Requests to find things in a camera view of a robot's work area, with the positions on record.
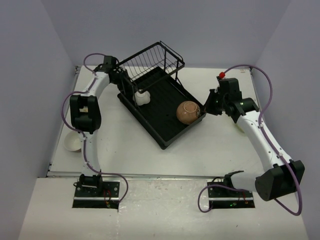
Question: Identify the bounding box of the white lobed bowl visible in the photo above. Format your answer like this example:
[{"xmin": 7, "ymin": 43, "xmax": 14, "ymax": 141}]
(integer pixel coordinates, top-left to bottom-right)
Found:
[{"xmin": 133, "ymin": 91, "xmax": 151, "ymax": 106}]

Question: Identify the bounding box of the brown ceramic bowl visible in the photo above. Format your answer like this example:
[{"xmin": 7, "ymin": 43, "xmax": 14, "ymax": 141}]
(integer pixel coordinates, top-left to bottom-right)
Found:
[{"xmin": 176, "ymin": 101, "xmax": 201, "ymax": 125}]

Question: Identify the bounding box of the green white bowl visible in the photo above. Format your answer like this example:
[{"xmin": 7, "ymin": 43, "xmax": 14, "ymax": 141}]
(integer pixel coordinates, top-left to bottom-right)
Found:
[{"xmin": 236, "ymin": 124, "xmax": 245, "ymax": 133}]

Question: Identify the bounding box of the red floral bowl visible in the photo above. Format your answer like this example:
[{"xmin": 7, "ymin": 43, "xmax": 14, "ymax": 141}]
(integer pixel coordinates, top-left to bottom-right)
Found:
[{"xmin": 63, "ymin": 131, "xmax": 82, "ymax": 152}]

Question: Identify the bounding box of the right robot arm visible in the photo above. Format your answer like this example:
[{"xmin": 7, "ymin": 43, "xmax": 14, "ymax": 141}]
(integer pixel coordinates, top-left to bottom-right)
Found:
[{"xmin": 204, "ymin": 78, "xmax": 305, "ymax": 201}]

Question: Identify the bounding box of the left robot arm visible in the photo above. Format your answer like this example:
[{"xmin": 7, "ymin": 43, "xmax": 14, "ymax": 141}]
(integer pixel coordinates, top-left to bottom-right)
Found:
[{"xmin": 66, "ymin": 53, "xmax": 128, "ymax": 202}]

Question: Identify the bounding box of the black wire dish rack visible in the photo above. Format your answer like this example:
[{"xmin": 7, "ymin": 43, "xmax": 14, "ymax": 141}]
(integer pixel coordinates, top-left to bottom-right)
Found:
[{"xmin": 116, "ymin": 41, "xmax": 206, "ymax": 150}]

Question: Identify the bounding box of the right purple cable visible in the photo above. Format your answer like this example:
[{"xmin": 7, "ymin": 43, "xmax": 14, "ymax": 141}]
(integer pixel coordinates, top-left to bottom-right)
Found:
[{"xmin": 197, "ymin": 64, "xmax": 303, "ymax": 216}]

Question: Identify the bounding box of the purple cable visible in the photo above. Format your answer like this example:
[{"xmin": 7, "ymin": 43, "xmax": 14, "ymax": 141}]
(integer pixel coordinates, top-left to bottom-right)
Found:
[
  {"xmin": 197, "ymin": 64, "xmax": 303, "ymax": 216},
  {"xmin": 61, "ymin": 53, "xmax": 129, "ymax": 202}
]

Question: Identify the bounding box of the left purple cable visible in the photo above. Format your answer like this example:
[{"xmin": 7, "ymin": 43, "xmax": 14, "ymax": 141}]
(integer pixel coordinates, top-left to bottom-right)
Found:
[{"xmin": 61, "ymin": 53, "xmax": 129, "ymax": 202}]

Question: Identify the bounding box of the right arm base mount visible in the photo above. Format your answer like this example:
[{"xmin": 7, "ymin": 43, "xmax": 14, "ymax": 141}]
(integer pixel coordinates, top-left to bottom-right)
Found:
[{"xmin": 207, "ymin": 187, "xmax": 255, "ymax": 209}]

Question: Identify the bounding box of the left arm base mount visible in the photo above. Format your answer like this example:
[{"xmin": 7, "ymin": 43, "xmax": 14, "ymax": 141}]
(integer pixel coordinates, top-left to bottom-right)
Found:
[{"xmin": 72, "ymin": 181, "xmax": 120, "ymax": 210}]

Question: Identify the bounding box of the aluminium rail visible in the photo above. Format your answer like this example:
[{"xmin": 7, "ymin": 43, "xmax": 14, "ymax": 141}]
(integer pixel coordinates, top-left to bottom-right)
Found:
[{"xmin": 47, "ymin": 170, "xmax": 278, "ymax": 181}]

